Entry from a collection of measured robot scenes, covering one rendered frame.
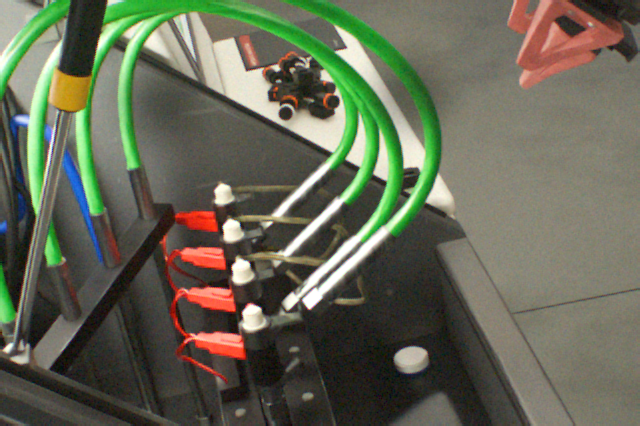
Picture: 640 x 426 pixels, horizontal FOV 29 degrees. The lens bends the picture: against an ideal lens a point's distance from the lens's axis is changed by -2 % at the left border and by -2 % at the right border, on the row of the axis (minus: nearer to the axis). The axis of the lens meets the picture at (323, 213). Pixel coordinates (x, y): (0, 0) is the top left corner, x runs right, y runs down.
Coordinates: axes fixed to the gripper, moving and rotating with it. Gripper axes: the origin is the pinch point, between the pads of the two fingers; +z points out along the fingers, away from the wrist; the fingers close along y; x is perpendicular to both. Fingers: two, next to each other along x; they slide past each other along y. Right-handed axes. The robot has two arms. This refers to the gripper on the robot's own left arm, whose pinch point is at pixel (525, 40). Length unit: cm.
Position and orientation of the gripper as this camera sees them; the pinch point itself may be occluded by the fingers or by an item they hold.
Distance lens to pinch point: 97.5
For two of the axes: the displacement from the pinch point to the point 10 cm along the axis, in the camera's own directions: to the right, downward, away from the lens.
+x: 8.3, 4.0, 3.9
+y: 0.2, 6.8, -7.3
